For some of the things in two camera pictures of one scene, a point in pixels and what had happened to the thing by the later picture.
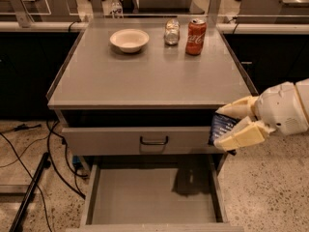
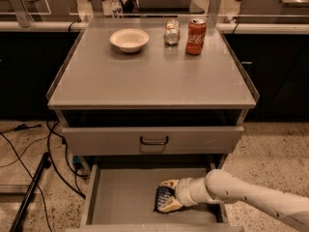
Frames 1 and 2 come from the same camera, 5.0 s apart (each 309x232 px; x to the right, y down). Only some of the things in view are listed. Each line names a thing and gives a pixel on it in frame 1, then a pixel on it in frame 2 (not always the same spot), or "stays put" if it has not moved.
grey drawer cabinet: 134,99 stays put
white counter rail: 272,27 stays put
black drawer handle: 153,142 stays put
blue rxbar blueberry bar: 220,126 → 163,193
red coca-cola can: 196,37 stays put
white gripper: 280,108 → 183,191
